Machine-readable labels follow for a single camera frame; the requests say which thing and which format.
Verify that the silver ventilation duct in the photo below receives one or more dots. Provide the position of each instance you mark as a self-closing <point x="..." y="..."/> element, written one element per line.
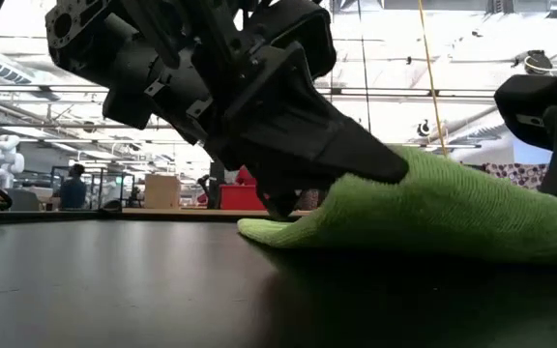
<point x="477" y="126"/>

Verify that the red plastic bin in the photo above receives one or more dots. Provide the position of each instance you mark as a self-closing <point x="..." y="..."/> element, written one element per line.
<point x="240" y="198"/>

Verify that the cardboard box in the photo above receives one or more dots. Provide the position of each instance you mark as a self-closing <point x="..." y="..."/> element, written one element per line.
<point x="162" y="191"/>

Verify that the green microfibre towel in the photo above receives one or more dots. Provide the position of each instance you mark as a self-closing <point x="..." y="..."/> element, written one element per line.
<point x="452" y="212"/>

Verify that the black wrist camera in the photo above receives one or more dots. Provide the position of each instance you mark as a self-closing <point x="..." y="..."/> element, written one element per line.
<point x="302" y="34"/>
<point x="530" y="111"/>

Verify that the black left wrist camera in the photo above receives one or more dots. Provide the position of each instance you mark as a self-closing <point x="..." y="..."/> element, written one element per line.
<point x="302" y="34"/>

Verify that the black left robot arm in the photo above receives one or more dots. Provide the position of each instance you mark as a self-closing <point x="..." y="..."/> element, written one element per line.
<point x="80" y="29"/>

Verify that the white robot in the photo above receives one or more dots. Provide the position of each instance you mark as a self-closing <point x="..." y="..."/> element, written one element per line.
<point x="5" y="159"/>

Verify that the person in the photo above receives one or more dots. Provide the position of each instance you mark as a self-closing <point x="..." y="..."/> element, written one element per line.
<point x="73" y="193"/>
<point x="247" y="178"/>

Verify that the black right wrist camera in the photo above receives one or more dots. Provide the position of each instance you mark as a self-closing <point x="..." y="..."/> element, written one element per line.
<point x="530" y="111"/>

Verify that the black aluminium table frame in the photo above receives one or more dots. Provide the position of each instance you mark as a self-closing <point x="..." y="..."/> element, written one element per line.
<point x="41" y="217"/>

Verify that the glass display cabinet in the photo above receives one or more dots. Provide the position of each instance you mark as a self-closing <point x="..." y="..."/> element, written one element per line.
<point x="104" y="191"/>

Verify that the long LED light bar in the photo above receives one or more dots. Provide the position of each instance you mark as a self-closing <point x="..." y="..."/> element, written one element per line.
<point x="404" y="91"/>

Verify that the circle patterned cloth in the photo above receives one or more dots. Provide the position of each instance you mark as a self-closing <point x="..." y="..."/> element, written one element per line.
<point x="515" y="174"/>

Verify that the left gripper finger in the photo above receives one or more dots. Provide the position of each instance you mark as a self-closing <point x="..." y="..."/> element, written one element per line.
<point x="307" y="125"/>
<point x="283" y="188"/>

